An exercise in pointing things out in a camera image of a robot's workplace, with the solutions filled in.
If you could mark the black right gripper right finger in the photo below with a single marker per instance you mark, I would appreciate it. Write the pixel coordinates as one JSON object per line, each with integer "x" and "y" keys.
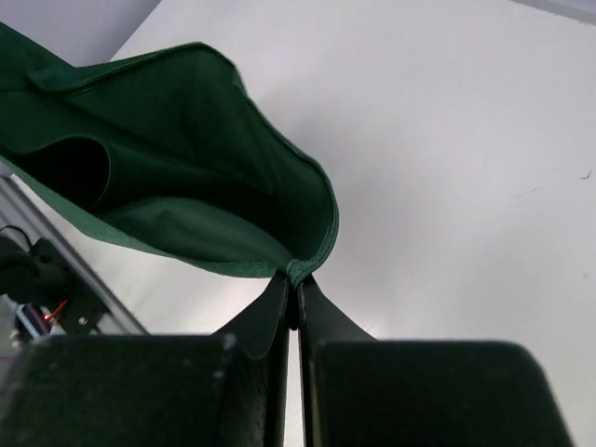
{"x": 360, "y": 391}

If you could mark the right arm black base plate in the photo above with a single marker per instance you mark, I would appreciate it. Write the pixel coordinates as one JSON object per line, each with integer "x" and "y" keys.
{"x": 73, "y": 304}

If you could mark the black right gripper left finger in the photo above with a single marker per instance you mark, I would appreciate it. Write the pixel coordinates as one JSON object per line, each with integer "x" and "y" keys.
{"x": 222, "y": 389}

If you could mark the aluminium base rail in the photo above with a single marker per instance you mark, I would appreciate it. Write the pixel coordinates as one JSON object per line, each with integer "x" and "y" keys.
{"x": 22, "y": 285}

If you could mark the green cloth napkin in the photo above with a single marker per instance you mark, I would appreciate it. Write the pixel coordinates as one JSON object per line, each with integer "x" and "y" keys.
{"x": 165, "y": 153}

